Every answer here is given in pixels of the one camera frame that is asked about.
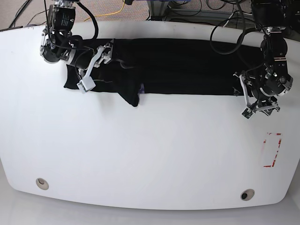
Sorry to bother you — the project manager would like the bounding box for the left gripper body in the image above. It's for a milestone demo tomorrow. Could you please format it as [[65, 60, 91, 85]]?
[[233, 72, 280, 115]]

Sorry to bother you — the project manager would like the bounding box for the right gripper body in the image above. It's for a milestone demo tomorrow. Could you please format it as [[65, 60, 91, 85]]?
[[77, 39, 114, 81]]

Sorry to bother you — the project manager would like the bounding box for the black t-shirt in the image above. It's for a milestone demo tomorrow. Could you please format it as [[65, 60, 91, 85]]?
[[64, 38, 264, 107]]

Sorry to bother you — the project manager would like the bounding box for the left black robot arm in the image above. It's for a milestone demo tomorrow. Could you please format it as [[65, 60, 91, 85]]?
[[210, 0, 300, 119]]

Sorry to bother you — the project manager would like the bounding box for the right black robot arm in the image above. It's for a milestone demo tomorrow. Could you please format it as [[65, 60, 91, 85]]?
[[40, 0, 113, 80]]

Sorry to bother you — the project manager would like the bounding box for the red tape rectangle marker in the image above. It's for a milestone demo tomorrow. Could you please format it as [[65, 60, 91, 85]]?
[[261, 133, 283, 168]]

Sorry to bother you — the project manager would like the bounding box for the right table grommet hole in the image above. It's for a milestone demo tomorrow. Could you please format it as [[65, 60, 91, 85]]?
[[240, 189, 255, 201]]

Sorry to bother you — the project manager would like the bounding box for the table grommet hole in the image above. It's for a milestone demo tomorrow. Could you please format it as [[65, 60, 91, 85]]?
[[240, 189, 255, 201], [36, 178, 49, 190]]

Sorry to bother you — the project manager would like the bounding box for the left table grommet hole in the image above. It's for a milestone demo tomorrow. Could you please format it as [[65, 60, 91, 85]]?
[[36, 178, 49, 190]]

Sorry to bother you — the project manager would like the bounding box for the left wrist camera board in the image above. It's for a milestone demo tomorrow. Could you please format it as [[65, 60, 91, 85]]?
[[242, 108, 254, 119]]

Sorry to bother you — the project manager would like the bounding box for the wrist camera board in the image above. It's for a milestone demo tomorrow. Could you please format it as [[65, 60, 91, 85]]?
[[77, 76, 96, 93], [242, 108, 254, 119]]

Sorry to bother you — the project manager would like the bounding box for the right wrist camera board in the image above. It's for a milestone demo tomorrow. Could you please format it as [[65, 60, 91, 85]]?
[[77, 76, 96, 93]]

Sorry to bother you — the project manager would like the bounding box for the yellow cable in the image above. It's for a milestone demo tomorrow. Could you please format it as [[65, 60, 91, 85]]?
[[83, 0, 125, 22]]

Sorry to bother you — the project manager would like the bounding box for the black floor cable left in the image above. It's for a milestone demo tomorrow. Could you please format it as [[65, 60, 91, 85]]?
[[9, 0, 51, 28]]

